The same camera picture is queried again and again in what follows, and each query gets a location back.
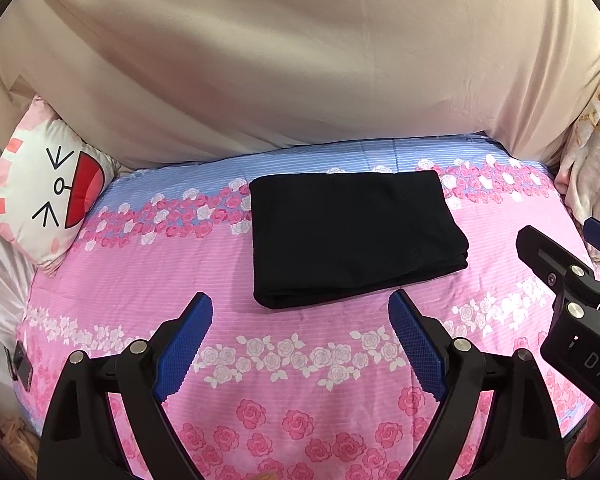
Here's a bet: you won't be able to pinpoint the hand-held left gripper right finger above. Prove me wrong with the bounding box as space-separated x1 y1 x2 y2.
387 289 567 480

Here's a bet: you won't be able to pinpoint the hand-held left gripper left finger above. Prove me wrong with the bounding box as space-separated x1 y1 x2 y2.
39 291 214 480

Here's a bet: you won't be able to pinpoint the black pants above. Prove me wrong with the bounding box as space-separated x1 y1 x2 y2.
249 170 470 310

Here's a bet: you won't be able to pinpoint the person's right hand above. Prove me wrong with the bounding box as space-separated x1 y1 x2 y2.
565 404 600 478

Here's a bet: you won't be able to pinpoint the cream floral blanket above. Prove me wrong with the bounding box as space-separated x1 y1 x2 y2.
554 42 600 266

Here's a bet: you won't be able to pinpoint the pink blue floral bed sheet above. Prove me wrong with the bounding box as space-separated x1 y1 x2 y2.
15 132 600 480

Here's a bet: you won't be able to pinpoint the small black device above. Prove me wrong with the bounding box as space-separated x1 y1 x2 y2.
5 341 35 390

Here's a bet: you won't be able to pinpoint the white satin cloth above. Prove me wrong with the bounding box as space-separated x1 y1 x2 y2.
0 120 37 411

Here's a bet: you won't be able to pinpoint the white cat face pillow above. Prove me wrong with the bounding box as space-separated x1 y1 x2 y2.
0 94 123 278

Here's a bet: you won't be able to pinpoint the beige headboard cover cloth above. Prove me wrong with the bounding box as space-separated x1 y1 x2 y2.
0 0 600 173

